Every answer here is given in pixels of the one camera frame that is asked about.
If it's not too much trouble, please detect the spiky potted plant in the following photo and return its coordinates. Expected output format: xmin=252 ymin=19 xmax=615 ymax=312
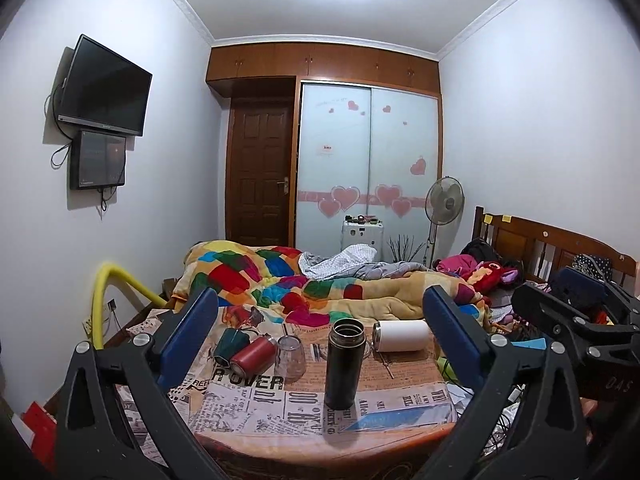
xmin=389 ymin=234 xmax=427 ymax=264

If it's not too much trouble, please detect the yellow padded pipe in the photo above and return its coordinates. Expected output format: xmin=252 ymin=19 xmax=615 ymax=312
xmin=94 ymin=261 xmax=169 ymax=350

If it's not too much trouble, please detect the polka dot bag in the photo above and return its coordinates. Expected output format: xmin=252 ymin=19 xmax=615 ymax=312
xmin=572 ymin=254 xmax=614 ymax=281

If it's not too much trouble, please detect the wooden wardrobe with glass doors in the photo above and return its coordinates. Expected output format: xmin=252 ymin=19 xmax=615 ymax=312
xmin=206 ymin=42 xmax=444 ymax=266

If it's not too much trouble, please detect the grey checked cloth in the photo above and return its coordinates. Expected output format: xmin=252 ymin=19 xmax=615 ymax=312
xmin=299 ymin=243 xmax=437 ymax=282

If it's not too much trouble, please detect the white appliance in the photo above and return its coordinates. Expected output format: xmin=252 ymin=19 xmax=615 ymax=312
xmin=341 ymin=215 xmax=385 ymax=263

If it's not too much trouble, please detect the standing fan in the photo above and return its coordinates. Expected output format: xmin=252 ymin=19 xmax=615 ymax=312
xmin=424 ymin=176 xmax=465 ymax=268

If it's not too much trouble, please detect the black thermos cup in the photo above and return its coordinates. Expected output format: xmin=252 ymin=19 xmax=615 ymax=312
xmin=324 ymin=318 xmax=364 ymax=410

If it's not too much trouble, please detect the wooden headboard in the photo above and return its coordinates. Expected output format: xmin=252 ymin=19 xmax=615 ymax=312
xmin=471 ymin=206 xmax=640 ymax=297

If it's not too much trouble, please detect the white cup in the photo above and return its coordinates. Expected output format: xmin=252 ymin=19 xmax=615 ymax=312
xmin=372 ymin=320 xmax=434 ymax=354

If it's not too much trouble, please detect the green cup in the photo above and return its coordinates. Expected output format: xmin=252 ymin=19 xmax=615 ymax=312
xmin=214 ymin=327 xmax=254 ymax=366

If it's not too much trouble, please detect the tangle of cables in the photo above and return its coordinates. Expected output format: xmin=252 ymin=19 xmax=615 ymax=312
xmin=445 ymin=355 xmax=531 ymax=461

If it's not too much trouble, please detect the black bag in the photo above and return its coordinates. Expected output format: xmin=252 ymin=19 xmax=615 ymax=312
xmin=460 ymin=238 xmax=504 ymax=264

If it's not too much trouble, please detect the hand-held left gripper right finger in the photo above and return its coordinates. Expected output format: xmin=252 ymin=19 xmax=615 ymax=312
xmin=421 ymin=285 xmax=594 ymax=480

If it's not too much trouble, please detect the clear glass cup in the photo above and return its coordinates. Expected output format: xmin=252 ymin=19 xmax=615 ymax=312
xmin=274 ymin=335 xmax=307 ymax=385

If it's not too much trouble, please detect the red cup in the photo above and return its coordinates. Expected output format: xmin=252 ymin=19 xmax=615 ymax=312
xmin=229 ymin=336 xmax=279 ymax=374

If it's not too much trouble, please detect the newspaper print tablecloth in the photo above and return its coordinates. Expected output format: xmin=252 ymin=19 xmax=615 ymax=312
xmin=115 ymin=305 xmax=476 ymax=463

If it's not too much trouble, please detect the red box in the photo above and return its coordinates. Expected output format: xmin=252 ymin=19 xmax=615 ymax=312
xmin=22 ymin=401 xmax=59 ymax=472

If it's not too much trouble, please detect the brown wooden door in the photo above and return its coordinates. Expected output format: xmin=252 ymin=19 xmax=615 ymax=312
xmin=226 ymin=97 xmax=296 ymax=248

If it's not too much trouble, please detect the colourful patchwork blanket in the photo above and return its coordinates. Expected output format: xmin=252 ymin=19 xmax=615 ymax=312
xmin=172 ymin=240 xmax=493 ymax=330

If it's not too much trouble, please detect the blue card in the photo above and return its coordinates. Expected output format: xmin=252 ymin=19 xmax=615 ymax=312
xmin=345 ymin=406 xmax=454 ymax=434

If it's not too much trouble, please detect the wall-mounted television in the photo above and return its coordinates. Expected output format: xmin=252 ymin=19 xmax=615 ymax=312
xmin=54 ymin=34 xmax=153 ymax=137

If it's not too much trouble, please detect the small wall monitor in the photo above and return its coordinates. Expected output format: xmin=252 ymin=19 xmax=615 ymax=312
xmin=69 ymin=129 xmax=127 ymax=191

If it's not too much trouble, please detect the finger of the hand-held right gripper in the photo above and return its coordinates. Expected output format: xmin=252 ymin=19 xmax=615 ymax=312
xmin=550 ymin=266 xmax=640 ymax=322
xmin=511 ymin=282 xmax=640 ymax=356

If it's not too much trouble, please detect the pink clothing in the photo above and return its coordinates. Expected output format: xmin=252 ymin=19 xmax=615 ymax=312
xmin=433 ymin=254 xmax=482 ymax=277

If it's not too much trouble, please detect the red plush toy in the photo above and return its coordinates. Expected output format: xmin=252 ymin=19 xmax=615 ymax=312
xmin=469 ymin=259 xmax=522 ymax=294

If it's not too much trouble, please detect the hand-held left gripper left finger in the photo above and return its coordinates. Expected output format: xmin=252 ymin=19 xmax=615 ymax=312
xmin=54 ymin=287 xmax=236 ymax=480

